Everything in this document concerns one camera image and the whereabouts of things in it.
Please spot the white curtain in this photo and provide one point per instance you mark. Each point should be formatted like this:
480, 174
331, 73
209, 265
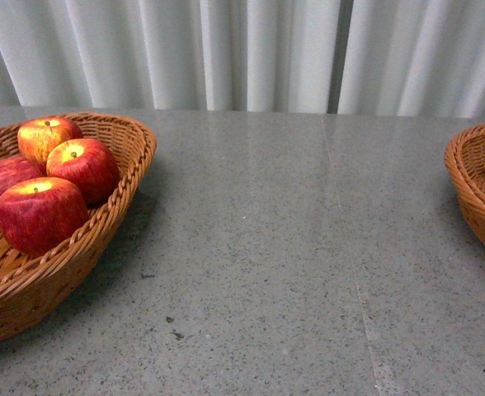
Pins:
384, 58

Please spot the yellowish red apple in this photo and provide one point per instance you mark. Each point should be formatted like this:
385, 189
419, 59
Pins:
37, 138

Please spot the dark red apple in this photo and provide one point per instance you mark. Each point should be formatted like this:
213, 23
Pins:
38, 214

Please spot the red apple yellow top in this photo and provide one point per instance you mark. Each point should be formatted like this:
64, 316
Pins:
88, 164

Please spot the brown wicker basket right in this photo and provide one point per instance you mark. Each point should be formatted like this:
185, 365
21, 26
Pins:
465, 161

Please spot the brown wicker basket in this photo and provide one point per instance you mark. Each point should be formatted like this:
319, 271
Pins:
465, 161
32, 288

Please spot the brown wicker basket left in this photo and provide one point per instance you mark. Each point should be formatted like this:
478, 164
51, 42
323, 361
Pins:
32, 288

